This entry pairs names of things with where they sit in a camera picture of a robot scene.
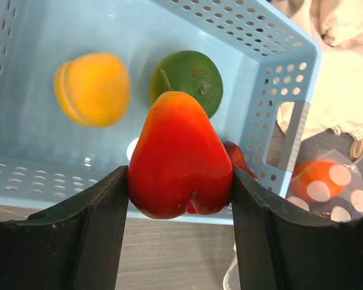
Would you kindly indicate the fake yellow peach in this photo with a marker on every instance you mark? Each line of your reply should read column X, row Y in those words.
column 93, row 90

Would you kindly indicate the fake yellow lemon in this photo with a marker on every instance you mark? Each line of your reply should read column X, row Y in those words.
column 191, row 72

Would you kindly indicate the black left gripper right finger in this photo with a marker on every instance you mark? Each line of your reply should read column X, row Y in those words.
column 282, row 246

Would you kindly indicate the fake red pear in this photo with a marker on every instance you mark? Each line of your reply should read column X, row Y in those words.
column 179, row 164

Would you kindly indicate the beige drawstring cloth bag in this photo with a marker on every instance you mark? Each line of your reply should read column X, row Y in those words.
column 337, row 102

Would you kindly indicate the fake orange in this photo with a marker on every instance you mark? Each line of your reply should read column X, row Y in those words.
column 319, row 180

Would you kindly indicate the clear zip top bag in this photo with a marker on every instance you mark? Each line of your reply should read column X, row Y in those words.
column 344, row 208

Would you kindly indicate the light blue perforated basket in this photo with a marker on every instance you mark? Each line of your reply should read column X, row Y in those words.
column 268, row 65

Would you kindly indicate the fake dark purple plum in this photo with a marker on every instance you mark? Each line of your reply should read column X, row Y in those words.
column 237, row 158

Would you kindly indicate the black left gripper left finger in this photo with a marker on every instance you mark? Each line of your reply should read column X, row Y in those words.
column 74, row 244

